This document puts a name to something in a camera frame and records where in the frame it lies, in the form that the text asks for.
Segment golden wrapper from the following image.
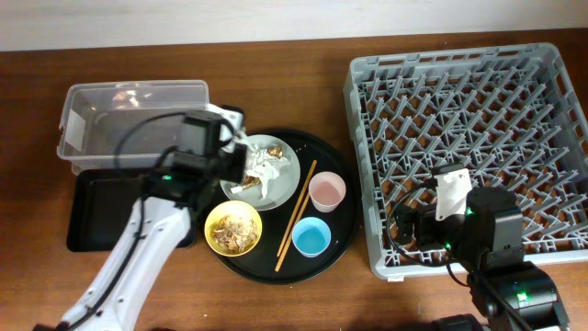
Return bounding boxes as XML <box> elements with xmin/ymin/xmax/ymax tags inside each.
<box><xmin>238</xmin><ymin>144</ymin><xmax>284</xmax><ymax>190</ymax></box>

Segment white tissue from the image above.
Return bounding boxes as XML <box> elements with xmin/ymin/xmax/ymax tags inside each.
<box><xmin>230</xmin><ymin>144</ymin><xmax>292</xmax><ymax>201</ymax></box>

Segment yellow bowl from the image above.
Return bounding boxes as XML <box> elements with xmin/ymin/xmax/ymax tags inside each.
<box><xmin>203</xmin><ymin>200</ymin><xmax>263</xmax><ymax>257</ymax></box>

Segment food scraps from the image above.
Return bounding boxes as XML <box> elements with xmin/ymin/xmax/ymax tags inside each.
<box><xmin>211</xmin><ymin>215</ymin><xmax>259</xmax><ymax>254</ymax></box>

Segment pink cup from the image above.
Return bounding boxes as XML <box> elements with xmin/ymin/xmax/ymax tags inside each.
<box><xmin>309</xmin><ymin>171</ymin><xmax>346</xmax><ymax>213</ymax></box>

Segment blue cup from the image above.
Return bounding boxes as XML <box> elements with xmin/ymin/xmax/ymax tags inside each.
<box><xmin>292</xmin><ymin>217</ymin><xmax>332</xmax><ymax>257</ymax></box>

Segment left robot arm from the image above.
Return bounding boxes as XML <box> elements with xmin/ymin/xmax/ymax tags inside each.
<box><xmin>55</xmin><ymin>104</ymin><xmax>247</xmax><ymax>330</ymax></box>

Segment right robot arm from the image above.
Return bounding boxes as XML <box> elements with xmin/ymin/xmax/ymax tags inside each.
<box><xmin>386</xmin><ymin>187</ymin><xmax>570</xmax><ymax>330</ymax></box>

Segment grey dishwasher rack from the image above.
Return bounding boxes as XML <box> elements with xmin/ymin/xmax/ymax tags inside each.
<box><xmin>344</xmin><ymin>43</ymin><xmax>587</xmax><ymax>281</ymax></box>

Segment grey plate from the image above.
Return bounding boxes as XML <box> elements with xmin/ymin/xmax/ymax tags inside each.
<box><xmin>220</xmin><ymin>134</ymin><xmax>300</xmax><ymax>211</ymax></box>

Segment round black tray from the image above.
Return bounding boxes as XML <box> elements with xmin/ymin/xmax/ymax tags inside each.
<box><xmin>215</xmin><ymin>129</ymin><xmax>361</xmax><ymax>284</ymax></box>

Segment upper wooden chopstick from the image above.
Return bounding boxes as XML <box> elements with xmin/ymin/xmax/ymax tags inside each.
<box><xmin>277</xmin><ymin>160</ymin><xmax>317</xmax><ymax>257</ymax></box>

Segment wooden chopstick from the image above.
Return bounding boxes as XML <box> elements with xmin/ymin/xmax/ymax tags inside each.
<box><xmin>277</xmin><ymin>160</ymin><xmax>317</xmax><ymax>257</ymax></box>
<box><xmin>275</xmin><ymin>193</ymin><xmax>310</xmax><ymax>272</ymax></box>

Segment lower wooden chopstick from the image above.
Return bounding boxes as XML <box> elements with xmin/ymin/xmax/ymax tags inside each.
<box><xmin>275</xmin><ymin>193</ymin><xmax>310</xmax><ymax>272</ymax></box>

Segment clear plastic bin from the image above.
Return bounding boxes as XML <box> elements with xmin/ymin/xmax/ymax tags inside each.
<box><xmin>57</xmin><ymin>80</ymin><xmax>209</xmax><ymax>175</ymax></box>

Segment black rectangular tray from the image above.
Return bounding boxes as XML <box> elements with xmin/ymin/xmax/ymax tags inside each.
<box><xmin>66</xmin><ymin>165</ymin><xmax>201</xmax><ymax>253</ymax></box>

